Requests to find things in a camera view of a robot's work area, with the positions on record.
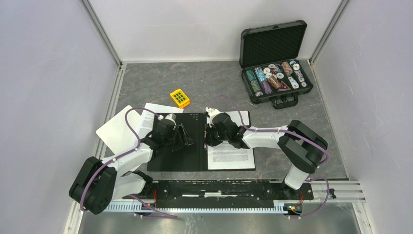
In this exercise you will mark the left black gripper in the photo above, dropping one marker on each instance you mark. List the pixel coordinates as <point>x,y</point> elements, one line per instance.
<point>186,140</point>

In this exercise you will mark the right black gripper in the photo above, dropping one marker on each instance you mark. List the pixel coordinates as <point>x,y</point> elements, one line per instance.
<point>210,139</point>

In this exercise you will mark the printed paper sheet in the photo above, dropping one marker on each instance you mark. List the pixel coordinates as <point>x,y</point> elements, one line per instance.
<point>227,157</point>
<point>145,123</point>

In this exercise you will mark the red folder with black inside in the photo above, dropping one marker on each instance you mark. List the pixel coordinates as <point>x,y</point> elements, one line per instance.
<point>189,159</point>

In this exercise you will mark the white card sheet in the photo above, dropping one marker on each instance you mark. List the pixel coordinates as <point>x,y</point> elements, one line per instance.
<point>116,134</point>

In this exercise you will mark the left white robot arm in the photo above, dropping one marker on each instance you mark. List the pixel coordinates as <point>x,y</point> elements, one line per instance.
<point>99,182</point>

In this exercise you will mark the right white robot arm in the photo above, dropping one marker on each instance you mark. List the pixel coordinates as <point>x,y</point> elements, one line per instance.
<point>303,147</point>

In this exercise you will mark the yellow green toy block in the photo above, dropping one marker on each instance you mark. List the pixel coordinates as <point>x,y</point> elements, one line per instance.
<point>180,98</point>

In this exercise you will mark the black poker chip case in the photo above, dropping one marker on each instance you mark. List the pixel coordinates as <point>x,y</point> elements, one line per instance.
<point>270,69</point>

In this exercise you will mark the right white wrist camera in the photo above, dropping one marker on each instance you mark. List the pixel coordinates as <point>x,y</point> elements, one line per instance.
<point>211,114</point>

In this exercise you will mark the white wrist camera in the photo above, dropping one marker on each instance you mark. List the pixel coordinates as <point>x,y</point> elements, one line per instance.
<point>171,117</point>
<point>211,114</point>

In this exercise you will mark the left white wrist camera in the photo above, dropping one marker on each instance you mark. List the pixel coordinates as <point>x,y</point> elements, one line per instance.
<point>171,117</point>

